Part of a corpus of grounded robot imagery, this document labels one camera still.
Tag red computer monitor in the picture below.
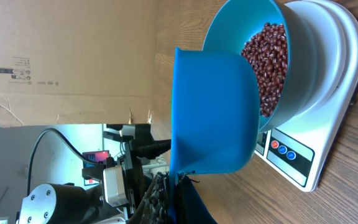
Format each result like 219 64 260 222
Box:
82 151 109 186

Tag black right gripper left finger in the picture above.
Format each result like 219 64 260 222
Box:
129 172 169 224

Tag teal blue bowl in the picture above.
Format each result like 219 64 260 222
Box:
203 0 318 132

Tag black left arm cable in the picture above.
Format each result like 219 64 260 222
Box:
25 128 99 197

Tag blue plastic measuring scoop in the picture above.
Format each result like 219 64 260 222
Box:
168 48 260 223

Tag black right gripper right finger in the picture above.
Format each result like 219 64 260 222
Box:
175 173 217 224

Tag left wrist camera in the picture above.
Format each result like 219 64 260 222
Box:
103 165 129 207

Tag white digital kitchen scale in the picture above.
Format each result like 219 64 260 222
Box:
255 1 358 192

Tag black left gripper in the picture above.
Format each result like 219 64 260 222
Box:
82 124 171 218

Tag red beans in bowl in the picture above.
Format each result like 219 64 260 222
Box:
241 22 288 117

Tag brown cardboard box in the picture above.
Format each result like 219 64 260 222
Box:
0 0 157 128

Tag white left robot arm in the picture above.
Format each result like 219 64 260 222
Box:
15 128 171 223

